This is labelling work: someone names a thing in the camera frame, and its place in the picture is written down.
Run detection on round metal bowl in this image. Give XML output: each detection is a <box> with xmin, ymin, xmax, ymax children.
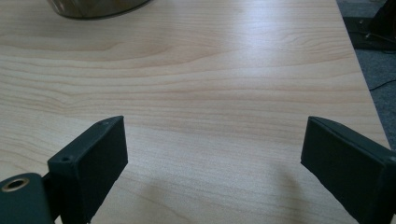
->
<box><xmin>46</xmin><ymin>0</ymin><xmax>154</xmax><ymax>21</ymax></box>

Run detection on black stand base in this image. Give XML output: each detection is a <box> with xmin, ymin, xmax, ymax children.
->
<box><xmin>342</xmin><ymin>0</ymin><xmax>396</xmax><ymax>52</ymax></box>

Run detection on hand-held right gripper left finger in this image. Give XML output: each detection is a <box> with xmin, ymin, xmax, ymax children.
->
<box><xmin>47</xmin><ymin>115</ymin><xmax>129</xmax><ymax>224</ymax></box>

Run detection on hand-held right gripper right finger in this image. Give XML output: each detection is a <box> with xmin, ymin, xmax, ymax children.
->
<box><xmin>300</xmin><ymin>116</ymin><xmax>396</xmax><ymax>224</ymax></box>

